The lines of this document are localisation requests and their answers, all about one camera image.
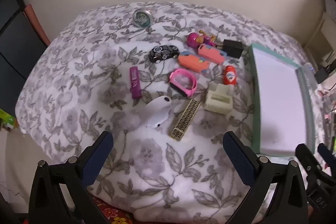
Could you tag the white shelf unit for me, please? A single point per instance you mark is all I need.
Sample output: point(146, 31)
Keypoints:
point(319, 37)

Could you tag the black power adapter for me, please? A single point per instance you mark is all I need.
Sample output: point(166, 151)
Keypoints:
point(233, 49)

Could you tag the black toy car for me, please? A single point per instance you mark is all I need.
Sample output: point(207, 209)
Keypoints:
point(164, 53)

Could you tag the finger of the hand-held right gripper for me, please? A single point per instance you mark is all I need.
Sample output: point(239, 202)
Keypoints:
point(304, 155)
point(325, 151)

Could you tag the dark cabinet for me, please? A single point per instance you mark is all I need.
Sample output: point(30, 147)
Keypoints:
point(15, 43)

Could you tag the white tray green rim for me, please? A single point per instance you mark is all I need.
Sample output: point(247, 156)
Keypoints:
point(278, 98)

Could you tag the black charger block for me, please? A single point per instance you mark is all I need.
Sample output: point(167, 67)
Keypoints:
point(321, 75)

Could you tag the red floral mat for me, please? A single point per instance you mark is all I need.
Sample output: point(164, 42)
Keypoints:
point(113, 213)

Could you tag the gold patterned lighter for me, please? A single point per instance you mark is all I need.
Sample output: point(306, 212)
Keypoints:
point(185, 119)

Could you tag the pink wrist watch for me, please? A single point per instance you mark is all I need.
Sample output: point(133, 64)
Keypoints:
point(192, 82)

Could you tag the green packet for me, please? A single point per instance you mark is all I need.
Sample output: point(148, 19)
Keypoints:
point(6, 119)

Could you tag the cream plastic holder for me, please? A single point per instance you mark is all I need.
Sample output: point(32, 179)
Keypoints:
point(219, 103)

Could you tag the white hub device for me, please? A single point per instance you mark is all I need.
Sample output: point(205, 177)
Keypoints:
point(309, 70)

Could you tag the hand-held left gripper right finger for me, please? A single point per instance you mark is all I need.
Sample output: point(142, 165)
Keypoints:
point(240, 161)

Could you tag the orange and blue toy case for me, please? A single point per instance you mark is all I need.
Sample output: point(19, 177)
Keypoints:
point(191, 61)
point(213, 54)

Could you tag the pink doll figure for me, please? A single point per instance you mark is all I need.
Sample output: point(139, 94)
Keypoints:
point(195, 39)

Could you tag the purple hair clip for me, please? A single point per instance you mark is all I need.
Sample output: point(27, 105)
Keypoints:
point(135, 82)

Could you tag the round metal tin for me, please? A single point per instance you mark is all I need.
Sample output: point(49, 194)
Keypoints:
point(141, 17)

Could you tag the red and white bottle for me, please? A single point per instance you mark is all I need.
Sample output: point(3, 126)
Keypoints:
point(230, 75)

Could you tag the orange board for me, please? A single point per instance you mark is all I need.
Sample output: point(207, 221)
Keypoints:
point(36, 24)

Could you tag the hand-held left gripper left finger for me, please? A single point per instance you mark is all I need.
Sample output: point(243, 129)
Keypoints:
point(95, 161)

